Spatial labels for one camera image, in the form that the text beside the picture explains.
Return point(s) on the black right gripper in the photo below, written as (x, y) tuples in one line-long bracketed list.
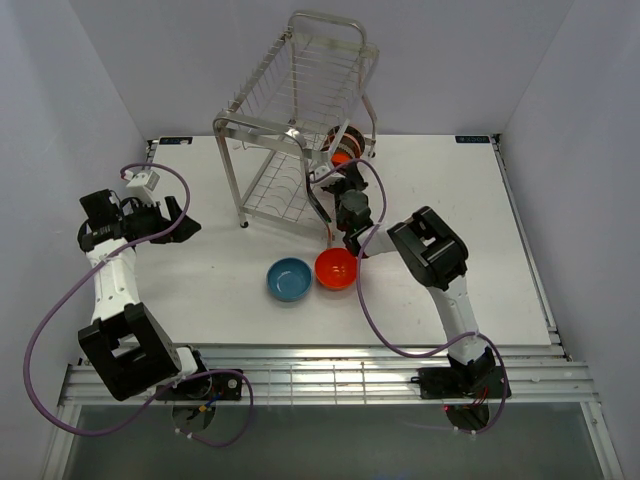
[(353, 177)]

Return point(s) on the aluminium table frame rails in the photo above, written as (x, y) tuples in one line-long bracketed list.
[(322, 350)]

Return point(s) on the white orange patterned bowl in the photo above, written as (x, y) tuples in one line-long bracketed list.
[(332, 140)]

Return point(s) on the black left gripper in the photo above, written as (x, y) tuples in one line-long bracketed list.
[(172, 206)]

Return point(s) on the steel wire dish rack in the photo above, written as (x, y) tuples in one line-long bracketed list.
[(312, 78)]

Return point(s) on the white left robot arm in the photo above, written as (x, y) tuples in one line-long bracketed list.
[(128, 348)]

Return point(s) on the blue ceramic bowl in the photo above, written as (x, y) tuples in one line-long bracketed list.
[(289, 279)]

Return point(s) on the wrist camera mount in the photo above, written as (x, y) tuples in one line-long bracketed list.
[(141, 185), (324, 176)]

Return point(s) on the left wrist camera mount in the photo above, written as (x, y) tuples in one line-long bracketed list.
[(141, 185)]

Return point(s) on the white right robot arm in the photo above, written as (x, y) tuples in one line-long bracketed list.
[(437, 258)]

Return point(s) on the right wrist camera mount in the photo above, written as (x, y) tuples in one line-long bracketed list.
[(324, 176)]

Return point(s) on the brown cream-inside bowl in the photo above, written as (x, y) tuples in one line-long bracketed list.
[(354, 141)]

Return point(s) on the orange plastic bowl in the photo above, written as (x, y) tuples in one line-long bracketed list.
[(335, 268), (340, 157)]

